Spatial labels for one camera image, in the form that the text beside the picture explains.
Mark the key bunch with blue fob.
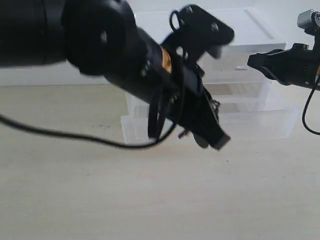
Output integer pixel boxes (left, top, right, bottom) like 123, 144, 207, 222
178, 98, 222, 138

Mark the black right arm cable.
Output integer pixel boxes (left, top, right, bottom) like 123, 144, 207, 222
301, 74, 320, 135

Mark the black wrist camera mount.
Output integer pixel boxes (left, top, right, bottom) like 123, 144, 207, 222
167, 4, 235, 61

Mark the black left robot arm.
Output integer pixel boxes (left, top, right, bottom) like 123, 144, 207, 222
0, 0, 235, 150

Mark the white plastic drawer cabinet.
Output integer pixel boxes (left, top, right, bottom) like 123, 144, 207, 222
124, 8, 287, 146

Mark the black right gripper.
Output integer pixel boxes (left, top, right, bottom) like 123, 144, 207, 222
247, 43, 320, 88

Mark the clear wide drawer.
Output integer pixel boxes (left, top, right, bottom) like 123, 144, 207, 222
120, 88, 299, 144

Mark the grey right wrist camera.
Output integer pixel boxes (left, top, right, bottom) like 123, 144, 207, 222
297, 9, 320, 30

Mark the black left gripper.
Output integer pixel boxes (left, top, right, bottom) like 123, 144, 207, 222
147, 34, 231, 151

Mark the clear upper right drawer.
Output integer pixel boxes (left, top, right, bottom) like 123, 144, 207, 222
198, 53, 266, 84

